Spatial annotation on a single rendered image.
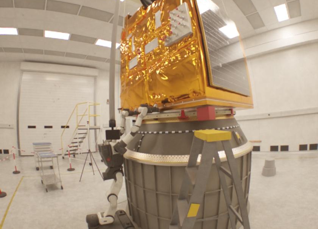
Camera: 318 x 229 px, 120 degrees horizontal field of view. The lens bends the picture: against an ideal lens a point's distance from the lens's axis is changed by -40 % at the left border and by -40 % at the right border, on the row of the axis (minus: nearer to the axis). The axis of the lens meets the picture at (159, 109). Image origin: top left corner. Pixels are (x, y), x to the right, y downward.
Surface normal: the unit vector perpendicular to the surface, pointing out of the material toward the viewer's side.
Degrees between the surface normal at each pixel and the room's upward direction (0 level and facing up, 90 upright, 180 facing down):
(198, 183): 87
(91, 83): 90
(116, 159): 100
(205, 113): 90
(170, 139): 62
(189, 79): 90
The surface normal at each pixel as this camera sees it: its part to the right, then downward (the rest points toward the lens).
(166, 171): -0.37, -0.07
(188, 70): -0.78, -0.04
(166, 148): -0.38, -0.52
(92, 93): 0.64, -0.11
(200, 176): -0.04, -0.14
